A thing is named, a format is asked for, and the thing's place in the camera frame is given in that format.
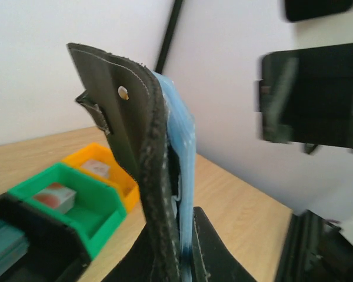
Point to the green bin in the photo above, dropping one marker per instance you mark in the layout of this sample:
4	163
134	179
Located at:
97	211

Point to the right yellow bin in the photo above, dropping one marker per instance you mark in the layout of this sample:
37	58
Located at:
119	179

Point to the teal card stack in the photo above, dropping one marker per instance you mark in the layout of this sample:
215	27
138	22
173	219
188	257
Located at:
13	245

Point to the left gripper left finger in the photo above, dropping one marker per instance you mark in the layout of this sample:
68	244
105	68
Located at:
137	264

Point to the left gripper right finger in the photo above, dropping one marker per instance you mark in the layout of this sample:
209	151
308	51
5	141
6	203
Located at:
211	260

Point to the right frame post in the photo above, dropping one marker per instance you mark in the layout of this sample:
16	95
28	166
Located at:
168	35

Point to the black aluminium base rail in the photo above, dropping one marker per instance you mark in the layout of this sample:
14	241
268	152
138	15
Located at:
315	250

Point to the black bin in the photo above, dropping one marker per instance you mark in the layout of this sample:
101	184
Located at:
55	252

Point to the white patterned card stack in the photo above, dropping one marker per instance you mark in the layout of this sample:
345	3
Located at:
95	166

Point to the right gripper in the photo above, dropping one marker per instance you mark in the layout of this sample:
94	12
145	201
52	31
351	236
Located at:
306	96

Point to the red circle card stack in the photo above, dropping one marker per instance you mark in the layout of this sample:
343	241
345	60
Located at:
57	196

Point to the black leather card holder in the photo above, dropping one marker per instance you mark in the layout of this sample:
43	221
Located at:
151	134

